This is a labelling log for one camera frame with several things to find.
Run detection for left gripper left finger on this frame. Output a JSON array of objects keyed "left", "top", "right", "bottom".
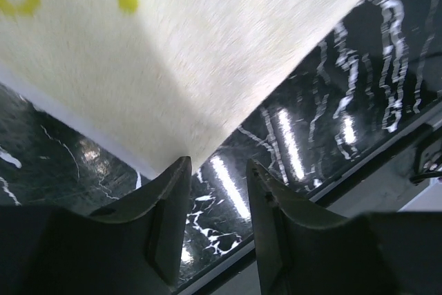
[{"left": 90, "top": 156, "right": 192, "bottom": 287}]

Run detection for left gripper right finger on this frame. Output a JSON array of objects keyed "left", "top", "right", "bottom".
[{"left": 247, "top": 160, "right": 352, "bottom": 294}]

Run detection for lime green patterned towel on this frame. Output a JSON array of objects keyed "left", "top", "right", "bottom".
[{"left": 1, "top": 0, "right": 360, "bottom": 178}]

